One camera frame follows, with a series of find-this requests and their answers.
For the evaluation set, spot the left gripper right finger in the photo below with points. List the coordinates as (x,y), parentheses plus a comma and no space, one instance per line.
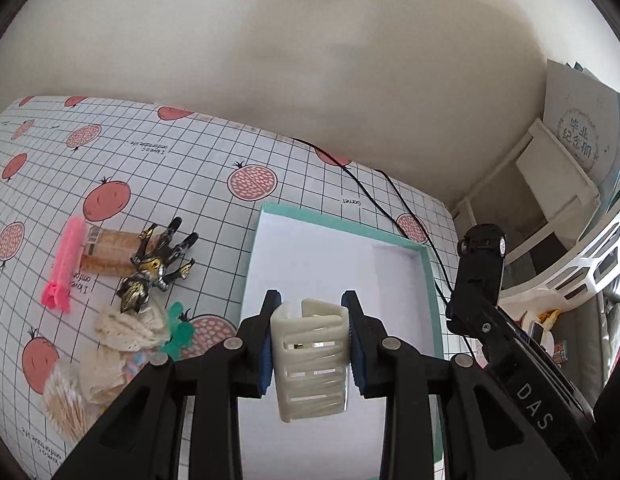
(483,434)

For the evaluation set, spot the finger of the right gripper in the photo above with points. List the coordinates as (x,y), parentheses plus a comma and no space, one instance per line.
(475,295)

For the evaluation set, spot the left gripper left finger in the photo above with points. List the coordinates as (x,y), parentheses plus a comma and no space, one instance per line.
(139,436)

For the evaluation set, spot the bag of cotton swabs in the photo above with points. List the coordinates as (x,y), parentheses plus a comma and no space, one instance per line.
(64,404)

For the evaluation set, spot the cream lace cloth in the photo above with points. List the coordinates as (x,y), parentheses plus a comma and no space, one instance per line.
(120,337)

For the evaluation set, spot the teal plastic hair clip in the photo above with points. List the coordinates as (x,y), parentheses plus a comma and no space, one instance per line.
(181,332)

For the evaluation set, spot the pink hair roller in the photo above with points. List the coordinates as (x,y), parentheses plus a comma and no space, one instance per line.
(55,295)

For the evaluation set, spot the black gold action figure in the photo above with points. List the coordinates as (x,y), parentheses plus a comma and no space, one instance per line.
(151,267)

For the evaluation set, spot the white plastic hair claw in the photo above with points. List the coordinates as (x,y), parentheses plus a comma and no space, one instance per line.
(311,359)

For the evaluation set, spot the rice cracker snack packet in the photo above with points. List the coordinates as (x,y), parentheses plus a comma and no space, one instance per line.
(109,252)

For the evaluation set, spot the white shelf unit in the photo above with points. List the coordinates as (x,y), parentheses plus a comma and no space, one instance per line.
(539,196)

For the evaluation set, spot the white plastic basket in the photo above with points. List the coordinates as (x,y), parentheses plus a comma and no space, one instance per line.
(587,269)

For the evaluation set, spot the teal white shallow box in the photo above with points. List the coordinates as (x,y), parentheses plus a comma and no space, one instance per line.
(304,254)

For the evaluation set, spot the graduation album book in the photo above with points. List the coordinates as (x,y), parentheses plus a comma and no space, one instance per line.
(584,114)

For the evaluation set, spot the pomegranate grid tablecloth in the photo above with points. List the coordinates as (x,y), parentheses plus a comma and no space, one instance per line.
(124,166)

